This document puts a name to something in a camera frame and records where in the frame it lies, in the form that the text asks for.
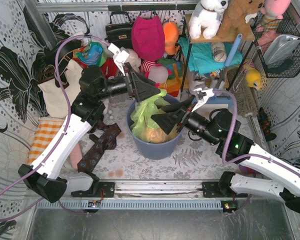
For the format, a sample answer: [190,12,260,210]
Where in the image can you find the green plastic trash bag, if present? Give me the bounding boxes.
[129,89,178,144]

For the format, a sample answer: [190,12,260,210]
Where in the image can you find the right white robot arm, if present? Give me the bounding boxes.
[151,91,300,214]

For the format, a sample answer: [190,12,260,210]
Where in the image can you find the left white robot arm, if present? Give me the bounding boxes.
[18,63,161,203]

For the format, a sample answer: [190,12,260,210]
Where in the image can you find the blue trash bin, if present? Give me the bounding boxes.
[126,101,184,160]

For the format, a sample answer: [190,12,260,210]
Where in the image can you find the magenta felt bag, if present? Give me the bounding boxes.
[131,15,165,61]

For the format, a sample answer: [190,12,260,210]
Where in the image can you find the cream canvas tote bag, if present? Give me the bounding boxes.
[38,59,83,119]

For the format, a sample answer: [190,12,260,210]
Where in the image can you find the pink pig plush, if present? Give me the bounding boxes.
[140,60,172,84]

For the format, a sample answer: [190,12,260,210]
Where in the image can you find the white fluffy plush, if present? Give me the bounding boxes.
[125,48,141,73]

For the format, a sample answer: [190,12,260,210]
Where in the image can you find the red garment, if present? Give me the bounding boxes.
[100,58,119,79]

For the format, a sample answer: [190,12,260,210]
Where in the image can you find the blue floor squeegee head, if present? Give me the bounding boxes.
[206,96,233,109]

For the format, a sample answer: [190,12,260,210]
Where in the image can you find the colourful silk scarf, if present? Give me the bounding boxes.
[72,41,107,69]

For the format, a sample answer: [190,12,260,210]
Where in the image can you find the teal cloth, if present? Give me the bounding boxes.
[178,37,243,74]

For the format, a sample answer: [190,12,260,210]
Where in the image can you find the dark patterned necktie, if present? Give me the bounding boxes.
[77,119,121,173]

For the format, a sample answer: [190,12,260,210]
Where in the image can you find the black leather handbag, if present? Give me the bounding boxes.
[105,11,134,49]

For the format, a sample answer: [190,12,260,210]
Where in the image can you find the orange plush toy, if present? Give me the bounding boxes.
[162,21,180,55]

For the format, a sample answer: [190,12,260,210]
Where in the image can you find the yellow plush toy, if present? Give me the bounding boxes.
[244,63,262,91]

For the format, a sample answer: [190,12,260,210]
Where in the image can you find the black hat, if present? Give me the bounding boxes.
[44,40,82,65]

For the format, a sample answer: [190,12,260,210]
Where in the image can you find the white plush dog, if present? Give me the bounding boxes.
[188,0,229,40]

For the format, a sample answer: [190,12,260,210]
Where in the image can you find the orange checkered towel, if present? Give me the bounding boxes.
[27,117,65,164]

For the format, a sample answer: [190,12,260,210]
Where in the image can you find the brown teddy bear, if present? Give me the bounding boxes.
[217,0,265,40]

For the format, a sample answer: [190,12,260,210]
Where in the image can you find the wooden shelf board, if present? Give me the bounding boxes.
[184,13,256,44]

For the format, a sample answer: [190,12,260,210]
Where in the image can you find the silver foil pouch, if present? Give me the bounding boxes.
[263,34,300,65]

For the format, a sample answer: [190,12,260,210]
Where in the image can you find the pink plush toy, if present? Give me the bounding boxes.
[260,0,291,25]

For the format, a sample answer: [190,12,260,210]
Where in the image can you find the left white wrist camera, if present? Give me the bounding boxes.
[108,43,130,76]

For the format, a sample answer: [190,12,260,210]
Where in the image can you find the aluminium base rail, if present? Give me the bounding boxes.
[27,178,297,201]

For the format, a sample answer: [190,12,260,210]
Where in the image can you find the black wire basket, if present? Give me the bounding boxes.
[251,12,300,78]

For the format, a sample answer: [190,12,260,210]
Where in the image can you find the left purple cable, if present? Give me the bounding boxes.
[0,34,111,223]

